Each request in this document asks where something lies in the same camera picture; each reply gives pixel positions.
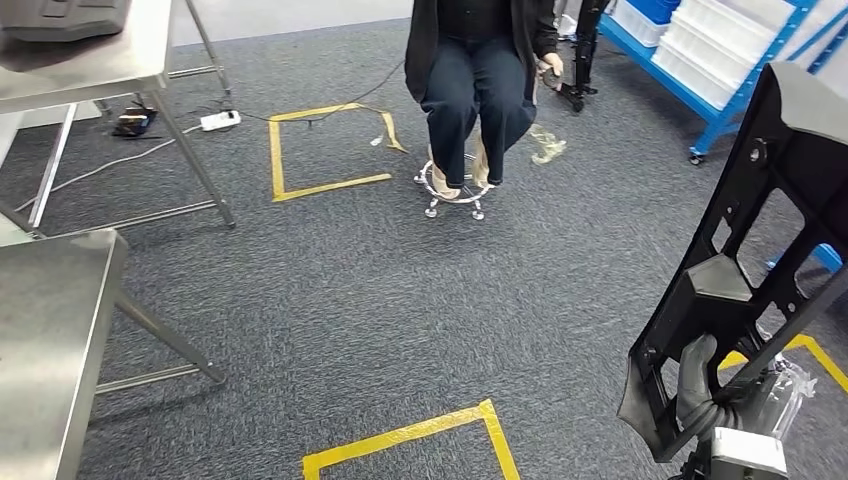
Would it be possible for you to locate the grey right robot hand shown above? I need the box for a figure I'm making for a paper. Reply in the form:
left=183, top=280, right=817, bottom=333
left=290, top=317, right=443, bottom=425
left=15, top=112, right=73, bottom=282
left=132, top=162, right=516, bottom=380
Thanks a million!
left=675, top=333, right=820, bottom=442

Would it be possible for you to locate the black plastic bracket part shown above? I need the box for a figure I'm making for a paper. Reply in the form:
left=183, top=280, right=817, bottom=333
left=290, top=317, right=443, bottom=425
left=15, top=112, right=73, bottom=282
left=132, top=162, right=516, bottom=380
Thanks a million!
left=616, top=60, right=848, bottom=465

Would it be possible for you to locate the stainless steel workbench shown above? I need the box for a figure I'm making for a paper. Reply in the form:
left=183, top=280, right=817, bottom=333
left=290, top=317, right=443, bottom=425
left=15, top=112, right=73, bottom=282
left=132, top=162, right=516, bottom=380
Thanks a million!
left=0, top=228, right=228, bottom=480

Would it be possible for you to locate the dark grey moulded part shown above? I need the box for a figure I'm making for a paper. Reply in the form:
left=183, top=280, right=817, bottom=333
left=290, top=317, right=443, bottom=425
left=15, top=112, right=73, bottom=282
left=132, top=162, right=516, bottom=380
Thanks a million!
left=0, top=0, right=134, bottom=43

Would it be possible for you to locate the yellow floor tape square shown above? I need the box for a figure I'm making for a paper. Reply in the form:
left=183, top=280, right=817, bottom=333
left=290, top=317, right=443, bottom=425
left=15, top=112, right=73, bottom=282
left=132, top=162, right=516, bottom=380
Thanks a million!
left=717, top=334, right=848, bottom=395
left=301, top=397, right=523, bottom=480
left=267, top=102, right=410, bottom=204

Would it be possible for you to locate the crumpled clear plastic wrap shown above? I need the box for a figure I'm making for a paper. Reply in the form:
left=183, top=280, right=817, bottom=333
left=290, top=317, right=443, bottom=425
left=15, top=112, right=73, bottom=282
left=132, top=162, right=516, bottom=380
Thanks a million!
left=528, top=122, right=568, bottom=167

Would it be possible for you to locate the white plastic crate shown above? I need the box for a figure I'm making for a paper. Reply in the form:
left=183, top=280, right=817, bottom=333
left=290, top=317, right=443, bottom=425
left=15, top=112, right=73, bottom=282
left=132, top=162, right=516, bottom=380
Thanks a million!
left=662, top=16, right=773, bottom=75
left=609, top=0, right=670, bottom=49
left=652, top=40, right=747, bottom=111
left=675, top=0, right=800, bottom=42

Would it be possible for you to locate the chrome stool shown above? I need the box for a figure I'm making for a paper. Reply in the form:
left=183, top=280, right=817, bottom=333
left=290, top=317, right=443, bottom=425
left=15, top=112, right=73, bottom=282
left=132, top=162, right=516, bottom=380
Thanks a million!
left=413, top=152, right=495, bottom=221

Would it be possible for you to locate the blue plastic crate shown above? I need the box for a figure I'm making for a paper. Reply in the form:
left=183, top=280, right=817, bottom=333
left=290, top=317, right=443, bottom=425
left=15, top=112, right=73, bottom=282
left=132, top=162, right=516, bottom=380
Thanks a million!
left=625, top=0, right=682, bottom=26

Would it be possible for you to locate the seated person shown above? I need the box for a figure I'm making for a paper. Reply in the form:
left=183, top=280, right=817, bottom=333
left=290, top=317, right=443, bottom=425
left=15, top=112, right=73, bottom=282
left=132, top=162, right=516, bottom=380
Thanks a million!
left=404, top=0, right=566, bottom=200

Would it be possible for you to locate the white power strip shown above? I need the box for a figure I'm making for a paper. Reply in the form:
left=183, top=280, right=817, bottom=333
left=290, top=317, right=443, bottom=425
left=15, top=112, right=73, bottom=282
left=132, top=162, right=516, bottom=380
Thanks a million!
left=198, top=109, right=243, bottom=132

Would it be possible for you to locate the small black floor device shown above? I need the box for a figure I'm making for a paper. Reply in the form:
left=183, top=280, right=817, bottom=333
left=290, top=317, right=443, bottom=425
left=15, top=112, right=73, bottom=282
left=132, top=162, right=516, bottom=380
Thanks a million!
left=111, top=105, right=160, bottom=140

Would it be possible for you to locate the stainless steel table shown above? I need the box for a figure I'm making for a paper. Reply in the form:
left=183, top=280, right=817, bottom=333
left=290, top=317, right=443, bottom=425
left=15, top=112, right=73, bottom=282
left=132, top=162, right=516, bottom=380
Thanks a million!
left=0, top=0, right=238, bottom=231

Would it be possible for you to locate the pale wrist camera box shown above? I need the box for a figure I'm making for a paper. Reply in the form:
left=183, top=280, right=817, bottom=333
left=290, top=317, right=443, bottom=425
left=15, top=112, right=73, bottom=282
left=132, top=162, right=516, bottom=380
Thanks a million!
left=708, top=427, right=790, bottom=480

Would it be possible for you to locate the black floor cable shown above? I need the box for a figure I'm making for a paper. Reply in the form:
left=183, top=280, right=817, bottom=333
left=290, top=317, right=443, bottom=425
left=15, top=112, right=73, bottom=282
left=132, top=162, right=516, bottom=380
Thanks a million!
left=238, top=58, right=407, bottom=127

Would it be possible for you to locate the white floor cable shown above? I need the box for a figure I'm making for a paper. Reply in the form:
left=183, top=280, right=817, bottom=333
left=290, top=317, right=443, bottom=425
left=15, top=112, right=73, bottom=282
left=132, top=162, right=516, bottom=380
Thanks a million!
left=13, top=124, right=203, bottom=213

